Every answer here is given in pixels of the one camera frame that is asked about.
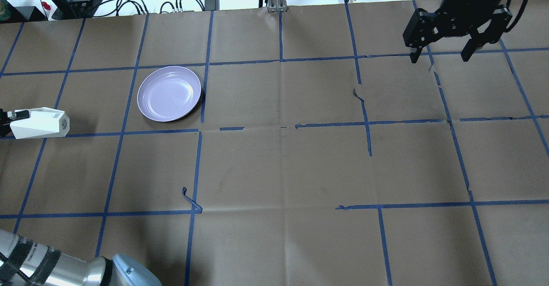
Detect black power adapter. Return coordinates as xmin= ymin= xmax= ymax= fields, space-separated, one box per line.
xmin=204 ymin=0 xmax=219 ymax=11

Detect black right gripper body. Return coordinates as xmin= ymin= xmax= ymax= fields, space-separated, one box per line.
xmin=432 ymin=3 xmax=508 ymax=42

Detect black box at edge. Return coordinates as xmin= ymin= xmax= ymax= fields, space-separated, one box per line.
xmin=0 ymin=0 xmax=48 ymax=24

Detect brown paper table cover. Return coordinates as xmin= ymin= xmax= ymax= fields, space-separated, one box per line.
xmin=1 ymin=0 xmax=549 ymax=286

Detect lavender plate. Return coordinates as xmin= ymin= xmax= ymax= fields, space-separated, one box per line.
xmin=136 ymin=66 xmax=202 ymax=122

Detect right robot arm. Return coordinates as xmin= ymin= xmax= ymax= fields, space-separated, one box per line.
xmin=403 ymin=0 xmax=529 ymax=63

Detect black device with cables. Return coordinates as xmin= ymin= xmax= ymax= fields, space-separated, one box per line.
xmin=50 ymin=0 xmax=149 ymax=20

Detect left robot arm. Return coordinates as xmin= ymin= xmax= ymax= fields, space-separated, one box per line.
xmin=0 ymin=108 xmax=161 ymax=286

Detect black cables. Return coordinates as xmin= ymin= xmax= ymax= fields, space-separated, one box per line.
xmin=160 ymin=0 xmax=215 ymax=14

